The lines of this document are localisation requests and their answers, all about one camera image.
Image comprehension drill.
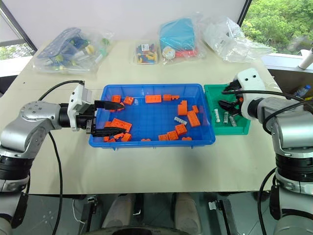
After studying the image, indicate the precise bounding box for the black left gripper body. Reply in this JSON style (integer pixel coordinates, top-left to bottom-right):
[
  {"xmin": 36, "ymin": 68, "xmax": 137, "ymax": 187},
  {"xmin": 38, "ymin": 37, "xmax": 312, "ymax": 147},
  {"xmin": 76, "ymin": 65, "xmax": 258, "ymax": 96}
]
[{"xmin": 75, "ymin": 104, "xmax": 98, "ymax": 135}]

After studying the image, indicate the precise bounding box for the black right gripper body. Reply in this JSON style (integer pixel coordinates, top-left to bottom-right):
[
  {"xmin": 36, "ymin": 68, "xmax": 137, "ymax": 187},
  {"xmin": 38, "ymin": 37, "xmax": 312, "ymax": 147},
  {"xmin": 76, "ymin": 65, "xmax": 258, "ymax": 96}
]
[{"xmin": 224, "ymin": 81, "xmax": 244, "ymax": 110}]

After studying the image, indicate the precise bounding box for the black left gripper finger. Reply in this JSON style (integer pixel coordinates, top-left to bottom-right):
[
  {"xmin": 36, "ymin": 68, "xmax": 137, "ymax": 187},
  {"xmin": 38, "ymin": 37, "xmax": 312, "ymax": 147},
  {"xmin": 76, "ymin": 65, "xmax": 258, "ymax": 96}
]
[
  {"xmin": 94, "ymin": 99, "xmax": 126, "ymax": 111},
  {"xmin": 90, "ymin": 126, "xmax": 128, "ymax": 138}
]

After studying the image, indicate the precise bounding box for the green plastic bin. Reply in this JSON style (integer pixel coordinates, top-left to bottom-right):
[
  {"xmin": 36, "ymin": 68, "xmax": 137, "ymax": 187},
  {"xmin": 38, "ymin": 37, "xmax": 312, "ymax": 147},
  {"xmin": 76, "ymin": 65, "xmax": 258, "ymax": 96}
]
[{"xmin": 203, "ymin": 83, "xmax": 252, "ymax": 136}]

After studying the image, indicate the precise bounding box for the blue plastic bin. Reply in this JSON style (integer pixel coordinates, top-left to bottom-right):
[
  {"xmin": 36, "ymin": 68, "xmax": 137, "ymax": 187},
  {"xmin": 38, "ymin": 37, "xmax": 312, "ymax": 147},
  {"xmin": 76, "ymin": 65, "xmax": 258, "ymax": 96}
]
[{"xmin": 88, "ymin": 84, "xmax": 217, "ymax": 149}]

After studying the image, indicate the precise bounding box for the large orange toy plate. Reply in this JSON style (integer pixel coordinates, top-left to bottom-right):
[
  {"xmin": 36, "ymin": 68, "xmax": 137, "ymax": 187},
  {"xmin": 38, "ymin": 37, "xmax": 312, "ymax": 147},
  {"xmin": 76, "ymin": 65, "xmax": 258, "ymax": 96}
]
[{"xmin": 110, "ymin": 118, "xmax": 133, "ymax": 133}]

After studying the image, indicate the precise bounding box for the long orange toy brick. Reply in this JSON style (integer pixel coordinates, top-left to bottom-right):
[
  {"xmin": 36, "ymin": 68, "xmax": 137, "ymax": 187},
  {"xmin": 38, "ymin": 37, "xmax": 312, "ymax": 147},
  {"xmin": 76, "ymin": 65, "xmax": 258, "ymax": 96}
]
[
  {"xmin": 186, "ymin": 111, "xmax": 201, "ymax": 128},
  {"xmin": 145, "ymin": 94, "xmax": 163, "ymax": 104}
]

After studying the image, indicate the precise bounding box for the stepped orange toy brick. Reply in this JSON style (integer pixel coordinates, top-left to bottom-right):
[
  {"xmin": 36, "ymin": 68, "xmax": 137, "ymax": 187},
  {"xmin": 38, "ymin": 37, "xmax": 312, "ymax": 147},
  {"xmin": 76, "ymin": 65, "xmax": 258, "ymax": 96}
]
[{"xmin": 177, "ymin": 99, "xmax": 189, "ymax": 117}]

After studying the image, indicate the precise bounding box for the crumpled clear plastic bag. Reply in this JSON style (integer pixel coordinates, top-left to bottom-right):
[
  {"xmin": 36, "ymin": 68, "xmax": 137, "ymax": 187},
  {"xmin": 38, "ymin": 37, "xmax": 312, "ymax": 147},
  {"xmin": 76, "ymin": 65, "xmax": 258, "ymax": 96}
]
[{"xmin": 198, "ymin": 15, "xmax": 274, "ymax": 64}]

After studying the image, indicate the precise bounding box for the brown cardboard box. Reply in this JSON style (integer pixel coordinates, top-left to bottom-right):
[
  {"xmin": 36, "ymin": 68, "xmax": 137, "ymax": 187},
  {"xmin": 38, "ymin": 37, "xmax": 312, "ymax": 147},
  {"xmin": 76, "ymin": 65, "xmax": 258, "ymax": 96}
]
[{"xmin": 267, "ymin": 68, "xmax": 313, "ymax": 99}]

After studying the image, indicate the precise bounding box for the clear box of colourful bricks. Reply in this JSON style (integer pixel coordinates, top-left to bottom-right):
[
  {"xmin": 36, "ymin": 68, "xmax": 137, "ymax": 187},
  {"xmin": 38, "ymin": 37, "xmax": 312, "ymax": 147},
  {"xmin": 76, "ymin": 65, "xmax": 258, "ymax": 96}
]
[{"xmin": 133, "ymin": 42, "xmax": 159, "ymax": 66}]

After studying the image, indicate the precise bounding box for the clear bag of toy parts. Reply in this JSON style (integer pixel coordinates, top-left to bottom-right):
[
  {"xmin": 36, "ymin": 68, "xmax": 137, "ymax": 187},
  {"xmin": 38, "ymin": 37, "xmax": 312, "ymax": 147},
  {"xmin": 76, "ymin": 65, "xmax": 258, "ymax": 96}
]
[{"xmin": 32, "ymin": 27, "xmax": 115, "ymax": 75}]

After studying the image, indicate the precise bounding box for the plastic bottle with blue cap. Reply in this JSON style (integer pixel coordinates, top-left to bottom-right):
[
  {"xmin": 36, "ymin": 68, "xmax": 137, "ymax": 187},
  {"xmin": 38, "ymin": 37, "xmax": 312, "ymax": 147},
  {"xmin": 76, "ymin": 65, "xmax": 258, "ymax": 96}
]
[{"xmin": 292, "ymin": 84, "xmax": 313, "ymax": 98}]

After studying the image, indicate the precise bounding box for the clear bag with teal cloth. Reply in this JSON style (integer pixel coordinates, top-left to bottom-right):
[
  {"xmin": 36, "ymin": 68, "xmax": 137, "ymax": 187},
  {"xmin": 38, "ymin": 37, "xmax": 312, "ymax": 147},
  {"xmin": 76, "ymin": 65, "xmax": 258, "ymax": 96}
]
[{"xmin": 158, "ymin": 14, "xmax": 206, "ymax": 66}]

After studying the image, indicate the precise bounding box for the white tube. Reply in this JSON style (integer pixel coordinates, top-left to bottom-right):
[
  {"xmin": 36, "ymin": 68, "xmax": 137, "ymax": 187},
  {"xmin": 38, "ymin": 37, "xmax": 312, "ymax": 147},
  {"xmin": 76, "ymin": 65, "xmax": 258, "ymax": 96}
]
[{"xmin": 297, "ymin": 48, "xmax": 313, "ymax": 70}]

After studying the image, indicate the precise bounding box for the beige robot foot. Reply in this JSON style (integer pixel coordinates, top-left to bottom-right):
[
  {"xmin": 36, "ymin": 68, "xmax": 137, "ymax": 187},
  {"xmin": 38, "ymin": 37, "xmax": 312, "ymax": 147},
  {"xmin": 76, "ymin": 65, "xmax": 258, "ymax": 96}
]
[
  {"xmin": 174, "ymin": 192, "xmax": 203, "ymax": 234},
  {"xmin": 101, "ymin": 193, "xmax": 135, "ymax": 231}
]

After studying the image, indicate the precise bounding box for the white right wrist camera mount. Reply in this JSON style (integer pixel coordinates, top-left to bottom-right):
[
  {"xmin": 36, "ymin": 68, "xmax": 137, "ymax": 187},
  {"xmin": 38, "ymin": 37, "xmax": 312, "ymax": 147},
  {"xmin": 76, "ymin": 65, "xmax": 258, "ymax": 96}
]
[{"xmin": 231, "ymin": 68, "xmax": 267, "ymax": 121}]

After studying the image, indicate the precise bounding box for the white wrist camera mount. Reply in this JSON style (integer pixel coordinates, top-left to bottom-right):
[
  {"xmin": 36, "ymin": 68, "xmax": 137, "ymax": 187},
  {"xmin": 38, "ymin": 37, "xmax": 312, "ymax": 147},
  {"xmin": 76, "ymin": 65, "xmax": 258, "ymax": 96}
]
[
  {"xmin": 231, "ymin": 68, "xmax": 267, "ymax": 121},
  {"xmin": 67, "ymin": 83, "xmax": 95, "ymax": 132}
]

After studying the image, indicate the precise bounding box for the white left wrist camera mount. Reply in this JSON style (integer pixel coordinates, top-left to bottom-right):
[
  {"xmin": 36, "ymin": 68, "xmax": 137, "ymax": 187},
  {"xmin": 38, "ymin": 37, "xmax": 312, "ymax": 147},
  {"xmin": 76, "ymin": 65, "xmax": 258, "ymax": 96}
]
[{"xmin": 67, "ymin": 83, "xmax": 95, "ymax": 132}]

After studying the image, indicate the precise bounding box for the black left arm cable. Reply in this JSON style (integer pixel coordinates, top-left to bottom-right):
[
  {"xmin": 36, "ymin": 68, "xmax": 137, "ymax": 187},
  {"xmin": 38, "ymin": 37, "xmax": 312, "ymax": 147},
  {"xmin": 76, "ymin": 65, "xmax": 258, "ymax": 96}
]
[{"xmin": 37, "ymin": 80, "xmax": 85, "ymax": 235}]

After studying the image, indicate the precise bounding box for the black window frame bar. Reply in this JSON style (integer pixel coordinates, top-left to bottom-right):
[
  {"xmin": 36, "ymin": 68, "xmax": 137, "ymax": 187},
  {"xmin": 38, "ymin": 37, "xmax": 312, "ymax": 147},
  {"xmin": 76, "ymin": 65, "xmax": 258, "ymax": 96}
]
[
  {"xmin": 0, "ymin": 0, "xmax": 38, "ymax": 52},
  {"xmin": 238, "ymin": 0, "xmax": 253, "ymax": 28}
]

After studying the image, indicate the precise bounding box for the metal table bracket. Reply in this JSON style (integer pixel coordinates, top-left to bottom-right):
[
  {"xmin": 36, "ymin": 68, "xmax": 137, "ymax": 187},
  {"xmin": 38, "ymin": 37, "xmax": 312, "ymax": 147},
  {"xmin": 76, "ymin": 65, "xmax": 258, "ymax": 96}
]
[
  {"xmin": 207, "ymin": 199, "xmax": 237, "ymax": 235},
  {"xmin": 79, "ymin": 195, "xmax": 99, "ymax": 232}
]

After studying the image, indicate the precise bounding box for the thin white wire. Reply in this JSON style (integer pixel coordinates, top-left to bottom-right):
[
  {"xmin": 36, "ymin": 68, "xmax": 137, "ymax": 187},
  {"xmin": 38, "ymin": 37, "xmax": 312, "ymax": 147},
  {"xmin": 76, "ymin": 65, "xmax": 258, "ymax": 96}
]
[{"xmin": 72, "ymin": 198, "xmax": 87, "ymax": 225}]

